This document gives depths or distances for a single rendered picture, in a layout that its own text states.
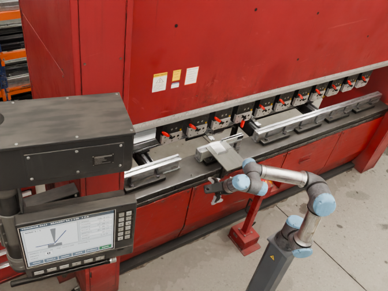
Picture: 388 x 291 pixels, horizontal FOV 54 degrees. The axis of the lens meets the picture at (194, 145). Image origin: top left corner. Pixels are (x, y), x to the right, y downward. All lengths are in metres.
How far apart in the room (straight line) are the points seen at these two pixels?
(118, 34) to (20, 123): 0.54
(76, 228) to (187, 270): 1.81
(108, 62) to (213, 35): 0.74
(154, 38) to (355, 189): 3.17
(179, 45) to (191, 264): 1.90
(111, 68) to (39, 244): 0.76
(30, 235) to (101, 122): 0.52
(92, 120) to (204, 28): 0.98
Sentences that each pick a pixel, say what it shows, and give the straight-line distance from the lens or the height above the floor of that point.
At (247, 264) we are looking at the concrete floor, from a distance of 3.44.
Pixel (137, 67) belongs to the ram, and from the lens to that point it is 2.01.
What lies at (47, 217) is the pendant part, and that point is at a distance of 1.52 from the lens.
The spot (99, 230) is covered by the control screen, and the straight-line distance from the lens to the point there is 1.63.
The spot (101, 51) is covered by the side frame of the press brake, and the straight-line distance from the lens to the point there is 1.63.
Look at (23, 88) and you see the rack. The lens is 3.86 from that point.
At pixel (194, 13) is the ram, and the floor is 2.03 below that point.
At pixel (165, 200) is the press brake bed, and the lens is 2.71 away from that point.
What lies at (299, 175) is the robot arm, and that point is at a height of 1.41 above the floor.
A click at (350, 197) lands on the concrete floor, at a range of 4.43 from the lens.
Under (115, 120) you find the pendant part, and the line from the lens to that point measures 1.36.
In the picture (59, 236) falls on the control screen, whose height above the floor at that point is 1.48.
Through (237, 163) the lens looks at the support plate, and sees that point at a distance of 2.71.
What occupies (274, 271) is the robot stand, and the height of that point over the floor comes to 0.57.
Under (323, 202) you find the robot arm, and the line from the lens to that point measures 2.09.
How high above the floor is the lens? 2.78
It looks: 40 degrees down
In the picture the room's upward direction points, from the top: 12 degrees clockwise
